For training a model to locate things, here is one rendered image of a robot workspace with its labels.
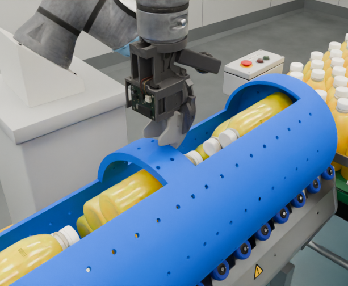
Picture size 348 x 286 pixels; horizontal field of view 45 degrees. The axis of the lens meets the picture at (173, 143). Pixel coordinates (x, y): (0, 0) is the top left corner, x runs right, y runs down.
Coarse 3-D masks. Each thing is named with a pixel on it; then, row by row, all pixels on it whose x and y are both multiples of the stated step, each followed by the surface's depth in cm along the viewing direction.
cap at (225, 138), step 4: (224, 132) 87; (228, 132) 87; (232, 132) 87; (220, 136) 88; (224, 136) 88; (228, 136) 87; (232, 136) 87; (236, 136) 88; (220, 140) 89; (224, 140) 88; (228, 140) 87; (232, 140) 87; (220, 144) 89; (224, 144) 89; (228, 144) 88
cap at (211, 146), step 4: (208, 140) 94; (212, 140) 94; (216, 140) 94; (204, 144) 95; (208, 144) 94; (212, 144) 93; (216, 144) 93; (204, 148) 96; (208, 148) 95; (212, 148) 94; (216, 148) 93; (220, 148) 94; (208, 152) 95; (212, 152) 94; (216, 152) 94
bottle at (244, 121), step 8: (272, 96) 97; (280, 96) 97; (256, 104) 94; (264, 104) 94; (272, 104) 94; (280, 104) 95; (288, 104) 96; (240, 112) 92; (248, 112) 91; (256, 112) 91; (264, 112) 92; (272, 112) 93; (232, 120) 90; (240, 120) 89; (248, 120) 89; (256, 120) 89; (264, 120) 91; (232, 128) 88; (240, 128) 88; (248, 128) 88; (240, 136) 89
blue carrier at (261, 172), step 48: (240, 96) 109; (288, 96) 100; (144, 144) 75; (192, 144) 103; (240, 144) 77; (288, 144) 84; (336, 144) 96; (96, 192) 85; (192, 192) 68; (240, 192) 74; (288, 192) 85; (0, 240) 72; (96, 240) 58; (144, 240) 61; (192, 240) 66; (240, 240) 77
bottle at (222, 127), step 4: (228, 120) 98; (220, 124) 98; (224, 124) 97; (216, 128) 97; (220, 128) 96; (224, 128) 96; (216, 132) 96; (220, 132) 95; (212, 136) 97; (216, 136) 96
